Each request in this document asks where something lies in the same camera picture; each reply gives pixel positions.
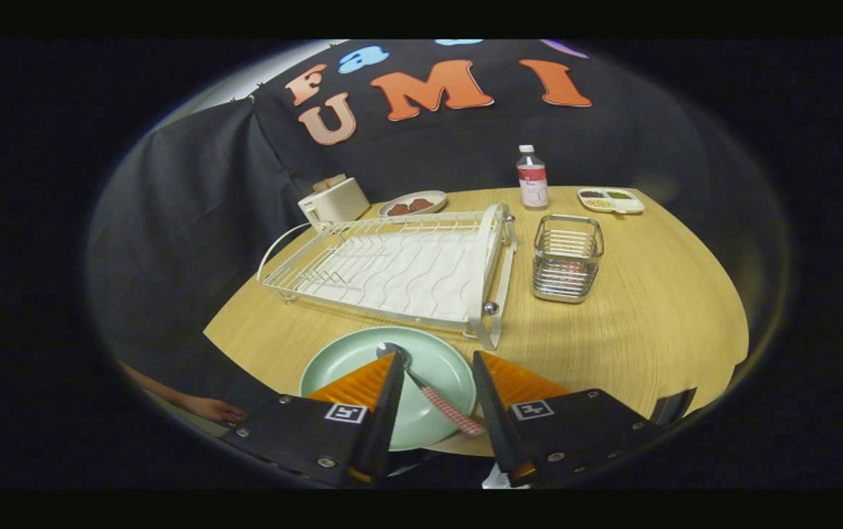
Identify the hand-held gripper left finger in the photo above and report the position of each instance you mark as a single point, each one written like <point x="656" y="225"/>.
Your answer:
<point x="386" y="419"/>

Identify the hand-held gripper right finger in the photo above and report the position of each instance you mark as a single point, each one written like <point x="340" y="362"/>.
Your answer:
<point x="494" y="422"/>

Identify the pale green plate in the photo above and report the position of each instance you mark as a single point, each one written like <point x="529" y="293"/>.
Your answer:
<point x="436" y="360"/>

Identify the white plate with meat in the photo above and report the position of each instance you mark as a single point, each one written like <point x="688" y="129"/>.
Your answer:
<point x="437" y="197"/>

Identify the white divided snack dish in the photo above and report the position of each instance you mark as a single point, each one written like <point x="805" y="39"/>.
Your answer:
<point x="611" y="202"/>

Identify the dark grey object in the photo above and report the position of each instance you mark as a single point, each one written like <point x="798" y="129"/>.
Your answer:
<point x="675" y="408"/>

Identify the red meat slice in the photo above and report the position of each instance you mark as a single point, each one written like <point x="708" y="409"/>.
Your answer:
<point x="399" y="209"/>
<point x="421" y="204"/>

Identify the white toaster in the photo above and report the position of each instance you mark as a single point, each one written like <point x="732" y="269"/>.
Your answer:
<point x="336" y="206"/>

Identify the clear bottle red label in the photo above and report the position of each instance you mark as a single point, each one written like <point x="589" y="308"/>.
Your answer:
<point x="533" y="184"/>

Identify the toast slice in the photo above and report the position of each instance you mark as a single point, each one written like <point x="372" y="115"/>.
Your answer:
<point x="328" y="182"/>

